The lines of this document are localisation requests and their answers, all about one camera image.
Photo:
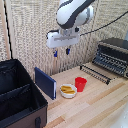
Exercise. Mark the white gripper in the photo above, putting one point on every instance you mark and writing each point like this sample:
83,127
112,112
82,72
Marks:
61,39

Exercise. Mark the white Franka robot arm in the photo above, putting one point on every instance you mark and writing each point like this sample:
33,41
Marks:
71,11

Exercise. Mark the black toaster oven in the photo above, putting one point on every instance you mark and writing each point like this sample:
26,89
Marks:
113,55

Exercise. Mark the blue book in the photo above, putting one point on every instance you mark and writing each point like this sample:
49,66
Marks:
45,82

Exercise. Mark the beige folding screen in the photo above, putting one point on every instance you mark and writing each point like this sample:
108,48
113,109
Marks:
30,33

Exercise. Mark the red plastic cup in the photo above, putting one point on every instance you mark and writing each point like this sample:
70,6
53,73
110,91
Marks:
80,84

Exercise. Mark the yellow food pieces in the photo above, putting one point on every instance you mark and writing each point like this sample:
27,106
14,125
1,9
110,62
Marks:
67,89

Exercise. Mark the white bowl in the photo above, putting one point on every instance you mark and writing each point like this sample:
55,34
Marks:
68,93

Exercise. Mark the black fabric storage box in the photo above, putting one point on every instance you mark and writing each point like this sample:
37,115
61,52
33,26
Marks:
20,96

